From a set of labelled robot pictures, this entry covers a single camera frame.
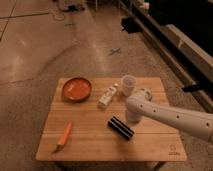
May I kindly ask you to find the black striped whiteboard eraser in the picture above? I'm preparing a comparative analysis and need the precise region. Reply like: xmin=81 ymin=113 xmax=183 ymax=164
xmin=108 ymin=116 xmax=134 ymax=140

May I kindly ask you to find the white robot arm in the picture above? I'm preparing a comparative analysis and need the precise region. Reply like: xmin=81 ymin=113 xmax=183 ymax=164
xmin=125 ymin=89 xmax=213 ymax=144

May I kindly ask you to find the white plastic bottle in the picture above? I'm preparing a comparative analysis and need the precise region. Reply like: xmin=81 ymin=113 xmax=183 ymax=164
xmin=98 ymin=83 xmax=118 ymax=108

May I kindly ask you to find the clear plastic cup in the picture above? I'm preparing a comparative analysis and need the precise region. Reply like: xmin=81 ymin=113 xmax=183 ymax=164
xmin=121 ymin=75 xmax=136 ymax=97

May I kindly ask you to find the orange bowl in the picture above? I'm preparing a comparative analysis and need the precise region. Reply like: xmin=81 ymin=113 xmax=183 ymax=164
xmin=62 ymin=77 xmax=92 ymax=102

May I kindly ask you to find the wooden folding table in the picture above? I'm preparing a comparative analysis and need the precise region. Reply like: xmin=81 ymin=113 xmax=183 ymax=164
xmin=36 ymin=78 xmax=187 ymax=162

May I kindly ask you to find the orange carrot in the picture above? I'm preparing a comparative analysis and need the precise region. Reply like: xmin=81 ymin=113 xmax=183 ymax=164
xmin=54 ymin=122 xmax=72 ymax=153

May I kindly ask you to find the black box on floor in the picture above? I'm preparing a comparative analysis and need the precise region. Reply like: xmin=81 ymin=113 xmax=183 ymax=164
xmin=121 ymin=17 xmax=141 ymax=34

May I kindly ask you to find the long shelf bench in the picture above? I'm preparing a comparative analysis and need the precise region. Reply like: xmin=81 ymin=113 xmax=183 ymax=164
xmin=118 ymin=0 xmax=213 ymax=113

